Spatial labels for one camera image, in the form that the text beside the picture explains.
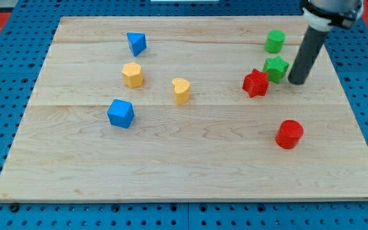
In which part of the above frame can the blue cube block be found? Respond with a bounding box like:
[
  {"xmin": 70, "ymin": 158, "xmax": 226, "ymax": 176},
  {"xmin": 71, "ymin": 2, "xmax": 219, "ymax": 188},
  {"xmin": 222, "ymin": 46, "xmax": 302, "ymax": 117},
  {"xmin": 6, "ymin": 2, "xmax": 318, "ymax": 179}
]
[{"xmin": 107, "ymin": 99, "xmax": 134, "ymax": 128}]

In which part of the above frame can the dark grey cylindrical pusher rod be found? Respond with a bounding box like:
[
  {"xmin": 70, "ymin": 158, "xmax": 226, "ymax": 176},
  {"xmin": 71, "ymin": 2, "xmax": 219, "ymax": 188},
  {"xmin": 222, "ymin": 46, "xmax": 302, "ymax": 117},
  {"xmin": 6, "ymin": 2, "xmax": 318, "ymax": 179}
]
[{"xmin": 287, "ymin": 26, "xmax": 328, "ymax": 85}]

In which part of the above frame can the blue triangular prism block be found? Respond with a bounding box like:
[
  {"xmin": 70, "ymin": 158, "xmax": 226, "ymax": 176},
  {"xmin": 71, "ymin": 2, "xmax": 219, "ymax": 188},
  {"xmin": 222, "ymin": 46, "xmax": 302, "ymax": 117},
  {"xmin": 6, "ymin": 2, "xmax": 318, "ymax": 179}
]
[{"xmin": 126, "ymin": 32, "xmax": 147, "ymax": 56}]

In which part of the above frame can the red cylinder block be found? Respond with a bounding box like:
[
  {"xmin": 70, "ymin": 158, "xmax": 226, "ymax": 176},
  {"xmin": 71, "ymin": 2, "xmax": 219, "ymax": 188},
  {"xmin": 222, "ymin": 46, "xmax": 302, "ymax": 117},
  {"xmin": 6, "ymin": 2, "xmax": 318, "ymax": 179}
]
[{"xmin": 275, "ymin": 119, "xmax": 304, "ymax": 149}]

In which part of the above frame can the light wooden board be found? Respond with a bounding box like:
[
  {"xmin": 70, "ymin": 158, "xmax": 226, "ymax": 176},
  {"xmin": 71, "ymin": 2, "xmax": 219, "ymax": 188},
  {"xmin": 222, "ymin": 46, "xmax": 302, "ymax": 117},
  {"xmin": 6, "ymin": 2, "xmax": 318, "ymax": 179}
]
[{"xmin": 0, "ymin": 16, "xmax": 368, "ymax": 203}]

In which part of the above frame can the yellow hexagon block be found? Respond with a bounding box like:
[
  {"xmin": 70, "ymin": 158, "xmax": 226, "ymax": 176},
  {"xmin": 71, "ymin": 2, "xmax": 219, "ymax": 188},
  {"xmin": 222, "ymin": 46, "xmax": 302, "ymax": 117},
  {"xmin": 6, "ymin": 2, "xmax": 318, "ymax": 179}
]
[{"xmin": 121, "ymin": 62, "xmax": 144, "ymax": 88}]

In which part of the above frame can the green cylinder block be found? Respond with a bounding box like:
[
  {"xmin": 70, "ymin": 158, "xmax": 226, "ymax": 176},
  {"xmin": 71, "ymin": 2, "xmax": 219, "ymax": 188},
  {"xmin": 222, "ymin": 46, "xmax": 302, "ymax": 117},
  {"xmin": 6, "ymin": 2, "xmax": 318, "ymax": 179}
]
[{"xmin": 264, "ymin": 30, "xmax": 286, "ymax": 54}]

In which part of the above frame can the yellow heart block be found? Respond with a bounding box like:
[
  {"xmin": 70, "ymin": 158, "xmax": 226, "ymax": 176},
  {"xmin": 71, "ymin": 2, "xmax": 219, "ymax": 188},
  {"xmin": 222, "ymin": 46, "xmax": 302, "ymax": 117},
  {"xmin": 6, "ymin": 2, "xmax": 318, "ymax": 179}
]
[{"xmin": 172, "ymin": 78, "xmax": 190, "ymax": 105}]

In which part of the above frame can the green star block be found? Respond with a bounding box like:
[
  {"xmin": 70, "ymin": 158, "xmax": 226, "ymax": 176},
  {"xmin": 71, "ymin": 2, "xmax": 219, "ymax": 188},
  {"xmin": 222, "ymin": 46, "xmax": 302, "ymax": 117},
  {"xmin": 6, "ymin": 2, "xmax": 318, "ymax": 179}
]
[{"xmin": 263, "ymin": 56, "xmax": 289, "ymax": 84}]

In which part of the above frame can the red star block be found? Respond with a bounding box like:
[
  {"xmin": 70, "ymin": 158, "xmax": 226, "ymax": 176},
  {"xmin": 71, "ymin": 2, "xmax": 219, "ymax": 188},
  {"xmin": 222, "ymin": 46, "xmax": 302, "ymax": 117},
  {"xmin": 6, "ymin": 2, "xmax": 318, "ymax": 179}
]
[{"xmin": 242, "ymin": 68, "xmax": 269, "ymax": 98}]

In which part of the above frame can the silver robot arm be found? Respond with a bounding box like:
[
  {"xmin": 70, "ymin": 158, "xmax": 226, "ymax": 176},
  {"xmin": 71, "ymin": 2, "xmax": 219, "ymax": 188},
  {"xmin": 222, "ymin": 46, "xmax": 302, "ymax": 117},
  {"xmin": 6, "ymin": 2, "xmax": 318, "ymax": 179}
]
[{"xmin": 300, "ymin": 0, "xmax": 364, "ymax": 32}]

